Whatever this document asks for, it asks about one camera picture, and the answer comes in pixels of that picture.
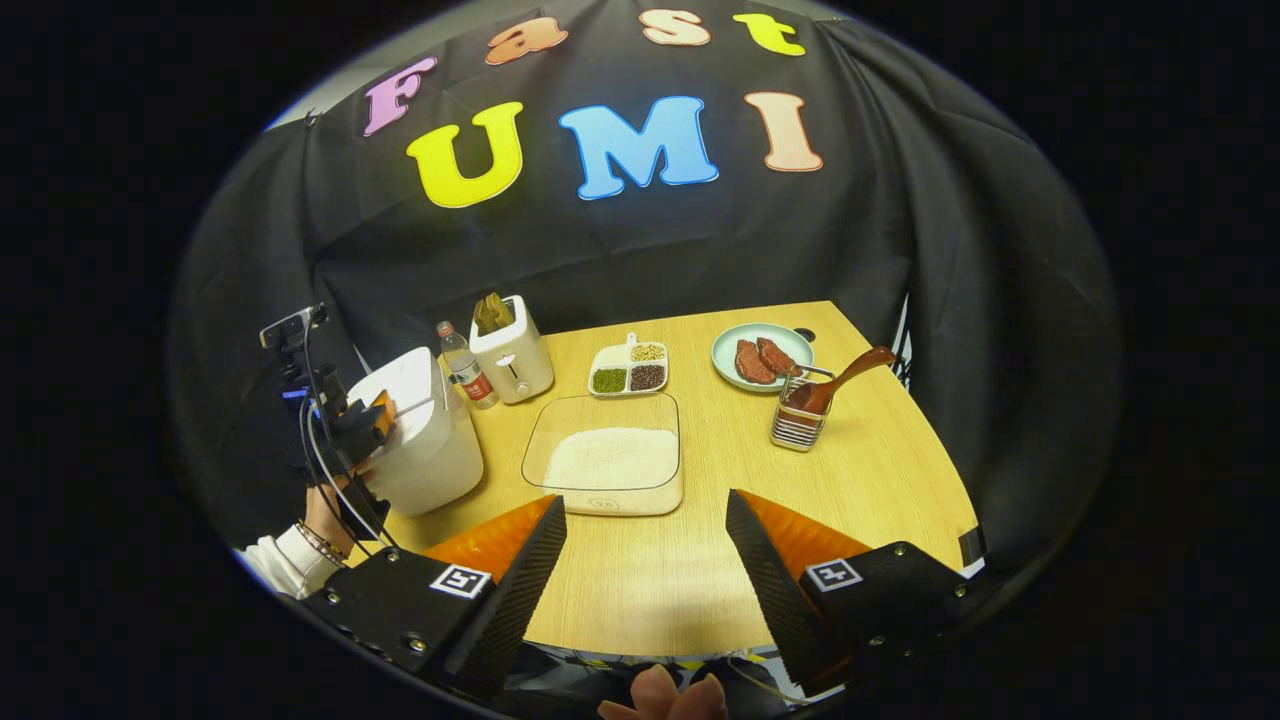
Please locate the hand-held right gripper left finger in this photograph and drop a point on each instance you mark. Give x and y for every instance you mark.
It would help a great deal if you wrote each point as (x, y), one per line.
(510, 600)

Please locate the white divided dish of beans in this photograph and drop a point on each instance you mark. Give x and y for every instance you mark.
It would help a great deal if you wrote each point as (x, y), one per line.
(628, 368)

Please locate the white toaster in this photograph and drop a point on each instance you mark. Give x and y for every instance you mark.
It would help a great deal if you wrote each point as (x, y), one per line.
(515, 365)

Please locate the black backdrop cloth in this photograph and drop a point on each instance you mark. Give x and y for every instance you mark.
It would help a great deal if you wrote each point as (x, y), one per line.
(620, 250)

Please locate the clear box of white rice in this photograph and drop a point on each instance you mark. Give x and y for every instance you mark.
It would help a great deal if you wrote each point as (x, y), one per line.
(610, 460)

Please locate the pale green plate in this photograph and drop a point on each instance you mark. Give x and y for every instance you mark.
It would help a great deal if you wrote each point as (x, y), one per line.
(725, 355)

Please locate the clear water bottle red label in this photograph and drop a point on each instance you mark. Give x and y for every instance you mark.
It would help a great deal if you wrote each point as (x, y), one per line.
(468, 370)

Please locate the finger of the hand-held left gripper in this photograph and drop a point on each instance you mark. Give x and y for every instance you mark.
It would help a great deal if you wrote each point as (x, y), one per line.
(382, 415)

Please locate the brown wooden spoon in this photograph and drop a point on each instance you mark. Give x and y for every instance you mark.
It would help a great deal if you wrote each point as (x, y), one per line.
(850, 375)

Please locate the metal stand frame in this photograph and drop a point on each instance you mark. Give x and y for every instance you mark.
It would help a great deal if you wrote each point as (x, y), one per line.
(903, 340)

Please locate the brown toast slice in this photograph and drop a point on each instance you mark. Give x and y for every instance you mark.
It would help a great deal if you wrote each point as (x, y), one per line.
(501, 310)
(484, 318)

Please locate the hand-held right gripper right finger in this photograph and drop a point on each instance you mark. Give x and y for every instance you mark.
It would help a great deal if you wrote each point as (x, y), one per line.
(775, 590)

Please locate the white rice cooker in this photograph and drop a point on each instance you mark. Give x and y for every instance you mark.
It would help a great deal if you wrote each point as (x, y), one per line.
(430, 450)

